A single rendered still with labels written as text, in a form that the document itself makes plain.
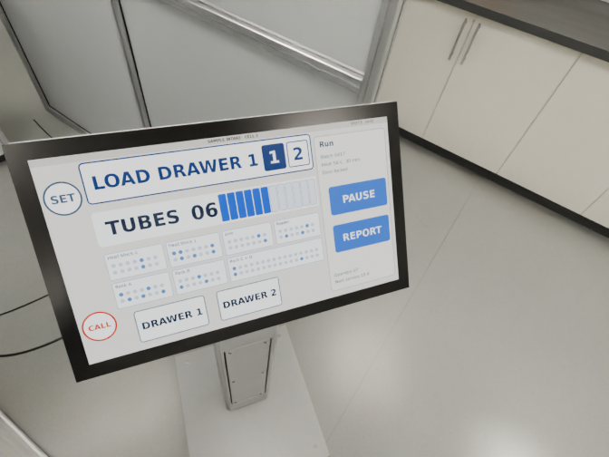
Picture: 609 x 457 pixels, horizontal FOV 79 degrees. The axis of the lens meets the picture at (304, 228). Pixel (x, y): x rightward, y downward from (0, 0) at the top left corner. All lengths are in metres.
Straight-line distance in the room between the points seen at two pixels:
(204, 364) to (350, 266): 1.05
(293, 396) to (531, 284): 1.35
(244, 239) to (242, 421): 1.03
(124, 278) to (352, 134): 0.38
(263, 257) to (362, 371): 1.14
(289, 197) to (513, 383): 1.52
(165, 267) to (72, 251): 0.11
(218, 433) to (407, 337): 0.86
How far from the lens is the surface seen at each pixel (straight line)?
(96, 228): 0.53
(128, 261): 0.53
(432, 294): 1.90
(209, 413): 1.50
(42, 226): 0.54
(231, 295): 0.55
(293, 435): 1.49
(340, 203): 0.57
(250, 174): 0.52
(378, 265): 0.62
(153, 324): 0.56
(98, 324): 0.56
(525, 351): 1.99
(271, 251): 0.54
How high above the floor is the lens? 1.50
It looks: 51 degrees down
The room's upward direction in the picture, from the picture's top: 11 degrees clockwise
